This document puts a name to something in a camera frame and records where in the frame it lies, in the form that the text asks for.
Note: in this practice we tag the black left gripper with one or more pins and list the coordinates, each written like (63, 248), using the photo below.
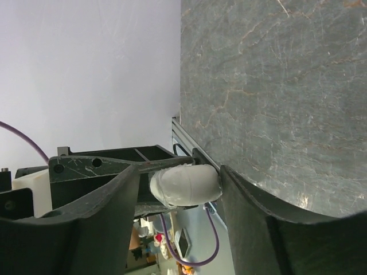
(75, 174)

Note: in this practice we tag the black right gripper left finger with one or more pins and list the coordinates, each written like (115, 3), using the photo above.
(88, 236)

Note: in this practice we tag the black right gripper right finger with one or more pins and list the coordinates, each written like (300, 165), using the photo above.
(271, 236)

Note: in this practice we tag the white earbud charging case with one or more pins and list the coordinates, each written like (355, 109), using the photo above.
(186, 185)

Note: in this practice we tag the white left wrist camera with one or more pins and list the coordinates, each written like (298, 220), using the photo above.
(35, 181)

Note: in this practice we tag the aluminium frame rail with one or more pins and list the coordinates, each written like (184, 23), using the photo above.
(184, 144)

